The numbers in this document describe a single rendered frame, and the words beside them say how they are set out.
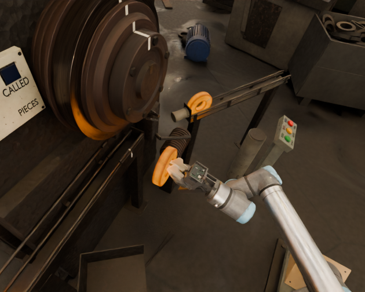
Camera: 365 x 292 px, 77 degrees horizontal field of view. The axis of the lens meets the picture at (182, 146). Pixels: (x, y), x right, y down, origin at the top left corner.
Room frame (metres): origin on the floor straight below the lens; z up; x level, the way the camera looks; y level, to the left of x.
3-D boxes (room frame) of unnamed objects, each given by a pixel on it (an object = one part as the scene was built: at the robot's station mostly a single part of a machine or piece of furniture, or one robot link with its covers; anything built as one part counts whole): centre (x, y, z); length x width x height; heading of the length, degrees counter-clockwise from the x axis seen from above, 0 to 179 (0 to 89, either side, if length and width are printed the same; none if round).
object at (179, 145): (0.91, 0.04, 0.27); 0.22 x 0.13 x 0.53; 165
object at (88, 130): (0.63, 0.26, 1.11); 0.47 x 0.06 x 0.47; 165
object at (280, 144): (1.09, -0.63, 0.31); 0.24 x 0.16 x 0.62; 165
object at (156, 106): (0.86, 0.21, 0.68); 0.11 x 0.08 x 0.24; 75
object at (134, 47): (0.60, 0.16, 1.11); 0.28 x 0.06 x 0.28; 165
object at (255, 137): (1.10, -0.46, 0.26); 0.12 x 0.12 x 0.52
